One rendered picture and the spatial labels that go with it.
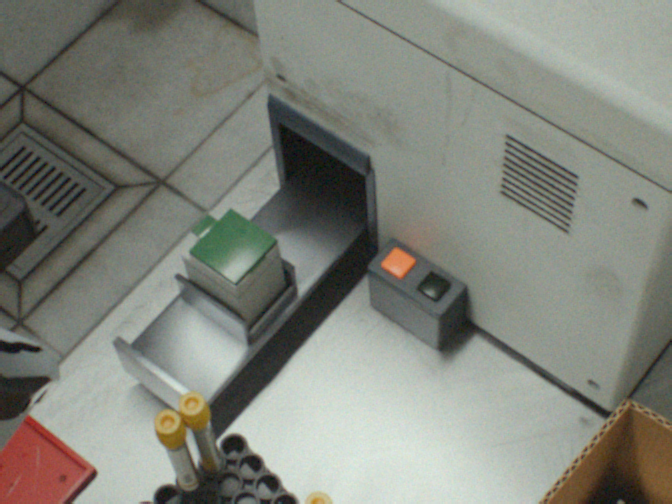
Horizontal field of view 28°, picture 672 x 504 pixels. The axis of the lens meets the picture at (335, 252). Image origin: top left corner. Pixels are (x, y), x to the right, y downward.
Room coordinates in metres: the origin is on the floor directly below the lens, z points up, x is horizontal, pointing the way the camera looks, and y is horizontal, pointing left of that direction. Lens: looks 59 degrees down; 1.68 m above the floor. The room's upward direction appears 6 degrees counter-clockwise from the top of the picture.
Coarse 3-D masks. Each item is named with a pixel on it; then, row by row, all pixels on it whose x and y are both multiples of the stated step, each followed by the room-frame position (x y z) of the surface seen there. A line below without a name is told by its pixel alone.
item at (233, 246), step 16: (208, 224) 0.45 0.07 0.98; (224, 224) 0.45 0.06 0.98; (240, 224) 0.45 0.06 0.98; (208, 240) 0.44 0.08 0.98; (224, 240) 0.44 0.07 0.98; (240, 240) 0.44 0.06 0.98; (256, 240) 0.43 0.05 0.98; (272, 240) 0.43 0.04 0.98; (208, 256) 0.43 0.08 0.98; (224, 256) 0.43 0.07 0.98; (240, 256) 0.42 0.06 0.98; (256, 256) 0.42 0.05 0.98; (224, 272) 0.41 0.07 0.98; (240, 272) 0.41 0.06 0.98
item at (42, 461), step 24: (24, 432) 0.37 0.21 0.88; (48, 432) 0.37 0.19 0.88; (0, 456) 0.36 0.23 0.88; (24, 456) 0.36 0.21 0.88; (48, 456) 0.35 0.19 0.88; (72, 456) 0.35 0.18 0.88; (0, 480) 0.34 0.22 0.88; (24, 480) 0.34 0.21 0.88; (48, 480) 0.34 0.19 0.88; (72, 480) 0.34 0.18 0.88
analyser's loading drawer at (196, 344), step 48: (288, 192) 0.51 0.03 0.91; (336, 192) 0.51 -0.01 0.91; (288, 240) 0.47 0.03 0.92; (336, 240) 0.47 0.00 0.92; (192, 288) 0.43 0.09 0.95; (288, 288) 0.43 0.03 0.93; (144, 336) 0.41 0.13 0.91; (192, 336) 0.41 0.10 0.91; (240, 336) 0.40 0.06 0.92; (144, 384) 0.39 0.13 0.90; (192, 384) 0.38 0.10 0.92
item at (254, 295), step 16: (192, 256) 0.43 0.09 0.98; (272, 256) 0.43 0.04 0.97; (192, 272) 0.43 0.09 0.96; (208, 272) 0.42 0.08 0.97; (256, 272) 0.42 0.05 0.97; (272, 272) 0.43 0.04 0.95; (208, 288) 0.42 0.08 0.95; (224, 288) 0.41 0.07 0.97; (240, 288) 0.41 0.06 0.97; (256, 288) 0.42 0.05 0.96; (272, 288) 0.43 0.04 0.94; (224, 304) 0.42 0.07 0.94; (240, 304) 0.41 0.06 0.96; (256, 304) 0.41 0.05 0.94; (256, 320) 0.41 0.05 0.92
